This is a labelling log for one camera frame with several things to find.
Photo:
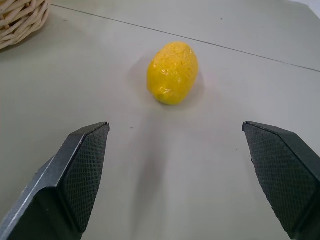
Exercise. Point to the wicker basket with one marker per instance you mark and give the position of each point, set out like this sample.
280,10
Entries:
18,21

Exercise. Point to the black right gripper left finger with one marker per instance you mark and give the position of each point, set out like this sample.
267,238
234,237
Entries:
62,180

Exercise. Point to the yellow lemon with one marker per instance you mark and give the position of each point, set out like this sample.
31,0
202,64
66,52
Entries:
172,73

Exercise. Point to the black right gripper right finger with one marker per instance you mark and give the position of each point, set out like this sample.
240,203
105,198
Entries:
285,180

